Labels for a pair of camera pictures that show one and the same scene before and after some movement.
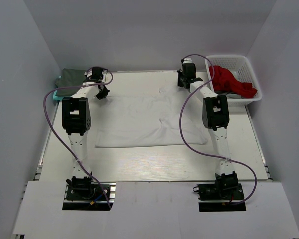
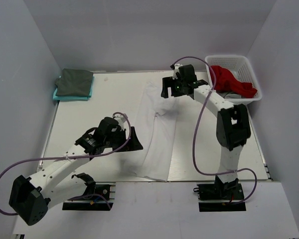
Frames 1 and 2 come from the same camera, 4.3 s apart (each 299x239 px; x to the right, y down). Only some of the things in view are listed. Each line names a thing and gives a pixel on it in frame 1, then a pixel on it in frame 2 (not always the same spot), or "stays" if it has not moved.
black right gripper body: (180, 79) to (177, 88)
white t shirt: (170, 115) to (160, 117)
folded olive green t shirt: (69, 77) stays
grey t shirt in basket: (230, 94) stays
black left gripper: (103, 95) to (134, 144)
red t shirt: (224, 80) stays
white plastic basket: (239, 67) stays
